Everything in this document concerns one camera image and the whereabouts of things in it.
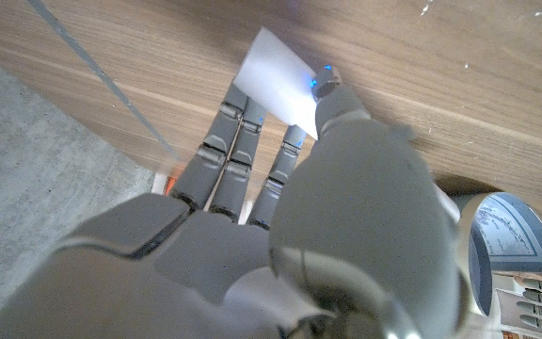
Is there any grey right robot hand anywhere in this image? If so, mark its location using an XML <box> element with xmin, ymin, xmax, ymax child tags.
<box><xmin>0</xmin><ymin>64</ymin><xmax>470</xmax><ymax>339</ymax></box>

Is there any white plastic cylinder pipe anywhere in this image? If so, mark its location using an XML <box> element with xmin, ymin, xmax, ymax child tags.
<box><xmin>231</xmin><ymin>26</ymin><xmax>322</xmax><ymax>141</ymax></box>

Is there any rolled colourful map poster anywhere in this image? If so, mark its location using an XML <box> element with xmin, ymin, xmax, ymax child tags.
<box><xmin>454</xmin><ymin>190</ymin><xmax>542</xmax><ymax>316</ymax></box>

